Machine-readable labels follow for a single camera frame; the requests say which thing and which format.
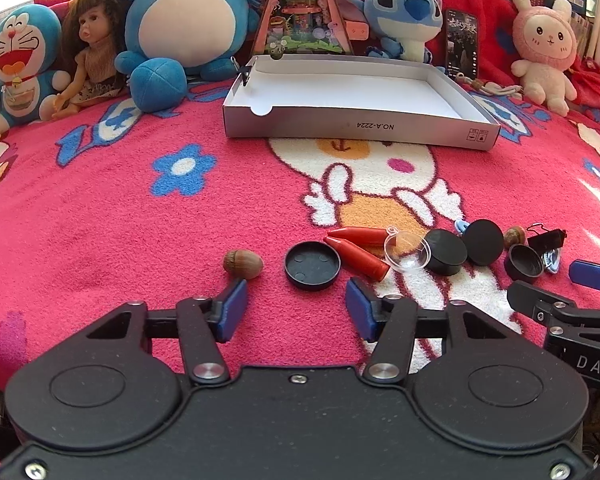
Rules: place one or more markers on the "small brown acorn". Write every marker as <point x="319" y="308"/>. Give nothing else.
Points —
<point x="243" y="263"/>

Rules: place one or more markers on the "red cone piece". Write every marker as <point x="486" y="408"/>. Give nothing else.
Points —
<point x="358" y="260"/>
<point x="360" y="235"/>

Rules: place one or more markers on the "Doraemon plush toy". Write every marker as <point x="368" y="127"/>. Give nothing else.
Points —
<point x="29" y="44"/>

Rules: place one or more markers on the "large brown acorn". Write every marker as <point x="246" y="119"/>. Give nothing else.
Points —
<point x="515" y="235"/>

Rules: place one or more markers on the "red cartoon blanket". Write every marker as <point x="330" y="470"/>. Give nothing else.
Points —
<point x="111" y="217"/>

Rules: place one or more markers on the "large black binder clip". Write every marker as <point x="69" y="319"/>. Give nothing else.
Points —
<point x="543" y="240"/>

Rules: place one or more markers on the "blue round mouse plush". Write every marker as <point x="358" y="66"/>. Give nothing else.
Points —
<point x="169" y="42"/>

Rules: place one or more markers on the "red fabric bag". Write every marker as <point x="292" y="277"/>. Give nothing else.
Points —
<point x="585" y="77"/>

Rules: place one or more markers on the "white cardboard box tray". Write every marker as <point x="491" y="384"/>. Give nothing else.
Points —
<point x="355" y="98"/>

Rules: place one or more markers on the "brown haired baby doll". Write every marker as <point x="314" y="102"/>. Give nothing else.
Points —
<point x="91" y="38"/>

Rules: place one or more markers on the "shallow black lid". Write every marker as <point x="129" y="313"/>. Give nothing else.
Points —
<point x="312" y="265"/>

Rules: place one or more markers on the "black binder clip on box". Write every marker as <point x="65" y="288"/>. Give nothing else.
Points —
<point x="242" y="71"/>

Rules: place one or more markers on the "pink triangular diorama house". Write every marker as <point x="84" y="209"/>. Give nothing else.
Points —
<point x="308" y="27"/>

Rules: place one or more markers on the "pink bunny plush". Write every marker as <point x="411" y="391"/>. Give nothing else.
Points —
<point x="545" y="41"/>

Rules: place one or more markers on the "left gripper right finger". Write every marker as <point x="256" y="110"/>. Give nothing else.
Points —
<point x="390" y="322"/>

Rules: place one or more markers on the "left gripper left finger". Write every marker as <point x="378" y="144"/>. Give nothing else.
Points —
<point x="205" y="323"/>

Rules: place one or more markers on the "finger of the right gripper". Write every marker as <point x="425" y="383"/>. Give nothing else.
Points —
<point x="585" y="273"/>

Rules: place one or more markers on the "blue Stitch plush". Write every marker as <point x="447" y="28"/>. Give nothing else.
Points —
<point x="403" y="27"/>

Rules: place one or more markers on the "black smartphone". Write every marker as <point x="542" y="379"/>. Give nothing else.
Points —
<point x="461" y="33"/>

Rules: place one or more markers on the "black round cap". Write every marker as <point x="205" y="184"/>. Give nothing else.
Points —
<point x="448" y="252"/>
<point x="523" y="263"/>
<point x="484" y="242"/>

